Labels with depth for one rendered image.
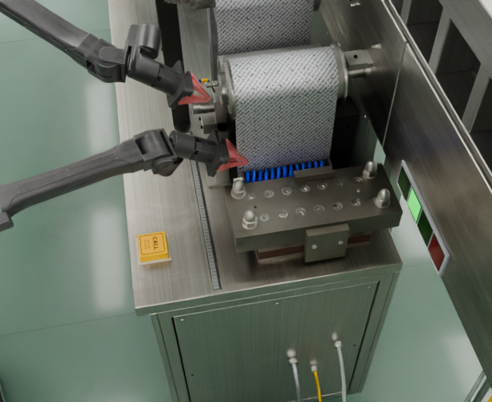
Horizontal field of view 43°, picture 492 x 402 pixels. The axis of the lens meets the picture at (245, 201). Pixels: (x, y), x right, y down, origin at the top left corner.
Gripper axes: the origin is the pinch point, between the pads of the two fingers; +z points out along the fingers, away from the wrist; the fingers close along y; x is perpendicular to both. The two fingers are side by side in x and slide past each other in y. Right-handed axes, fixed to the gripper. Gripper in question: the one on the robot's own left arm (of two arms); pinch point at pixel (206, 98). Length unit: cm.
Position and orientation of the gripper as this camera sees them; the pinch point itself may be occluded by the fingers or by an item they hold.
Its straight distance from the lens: 148.2
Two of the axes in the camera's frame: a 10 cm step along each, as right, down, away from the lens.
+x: 6.1, -5.9, -5.3
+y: 2.0, 7.6, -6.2
